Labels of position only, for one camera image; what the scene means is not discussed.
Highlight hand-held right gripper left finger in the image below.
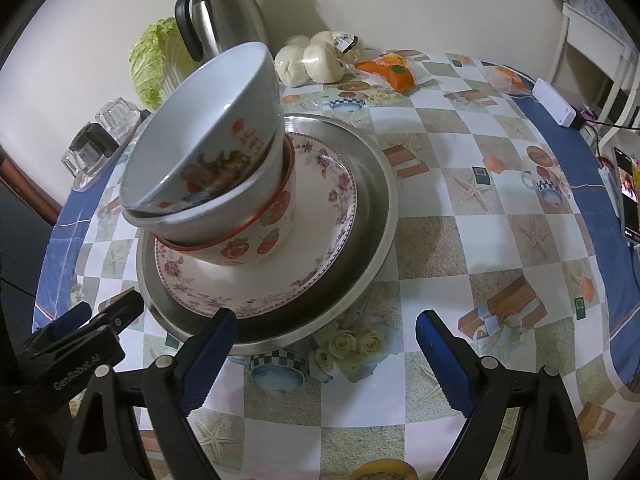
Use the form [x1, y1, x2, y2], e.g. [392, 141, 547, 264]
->
[62, 307, 238, 480]

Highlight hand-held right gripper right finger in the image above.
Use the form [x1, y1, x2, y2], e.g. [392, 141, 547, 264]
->
[416, 309, 588, 480]

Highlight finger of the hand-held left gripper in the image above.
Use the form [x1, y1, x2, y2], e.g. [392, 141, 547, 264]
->
[32, 302, 93, 344]
[75, 289, 147, 337]

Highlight red-rimmed strawberry bowl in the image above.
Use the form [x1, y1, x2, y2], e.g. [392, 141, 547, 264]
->
[160, 135, 298, 266]

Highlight white square bowl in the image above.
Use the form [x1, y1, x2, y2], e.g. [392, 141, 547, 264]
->
[122, 132, 286, 247]

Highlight steel basin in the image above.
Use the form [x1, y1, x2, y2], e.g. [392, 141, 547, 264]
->
[136, 112, 399, 357]

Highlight pink floral plate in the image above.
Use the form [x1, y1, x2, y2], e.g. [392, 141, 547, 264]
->
[154, 131, 359, 318]

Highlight white bowl fruit print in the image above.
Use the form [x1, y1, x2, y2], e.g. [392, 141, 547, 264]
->
[120, 41, 281, 212]

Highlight yellow round object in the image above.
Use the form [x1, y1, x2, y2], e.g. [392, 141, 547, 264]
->
[350, 458, 418, 480]

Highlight oval floral tray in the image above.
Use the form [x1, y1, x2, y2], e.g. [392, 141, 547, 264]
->
[70, 110, 153, 192]

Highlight clear glass cup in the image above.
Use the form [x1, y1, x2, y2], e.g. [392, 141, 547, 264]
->
[61, 147, 88, 179]
[95, 97, 142, 143]

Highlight glass teapot black lid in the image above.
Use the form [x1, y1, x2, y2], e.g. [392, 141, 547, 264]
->
[67, 122, 121, 176]

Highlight blue checked cloth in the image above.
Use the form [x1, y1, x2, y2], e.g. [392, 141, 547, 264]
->
[32, 50, 640, 391]

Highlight napa cabbage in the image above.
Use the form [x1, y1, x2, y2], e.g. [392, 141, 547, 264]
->
[129, 16, 198, 112]

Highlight smartphone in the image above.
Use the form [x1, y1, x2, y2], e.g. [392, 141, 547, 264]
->
[612, 146, 640, 247]

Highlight white power strip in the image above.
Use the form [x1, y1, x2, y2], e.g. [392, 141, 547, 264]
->
[531, 78, 577, 127]

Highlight clear packet orange contents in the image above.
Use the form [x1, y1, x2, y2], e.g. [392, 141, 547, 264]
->
[487, 65, 531, 97]

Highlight orange snack packet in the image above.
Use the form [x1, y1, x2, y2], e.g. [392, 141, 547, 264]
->
[355, 52, 426, 93]

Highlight steel thermos jug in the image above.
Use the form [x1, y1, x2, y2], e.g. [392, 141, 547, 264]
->
[174, 0, 271, 63]

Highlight white chair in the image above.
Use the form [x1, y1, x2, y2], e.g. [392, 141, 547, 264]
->
[542, 0, 640, 126]

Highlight brown wooden frame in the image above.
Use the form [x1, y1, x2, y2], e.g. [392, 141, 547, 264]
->
[0, 152, 63, 223]

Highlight black cable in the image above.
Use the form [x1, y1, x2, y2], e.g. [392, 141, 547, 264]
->
[575, 107, 640, 133]

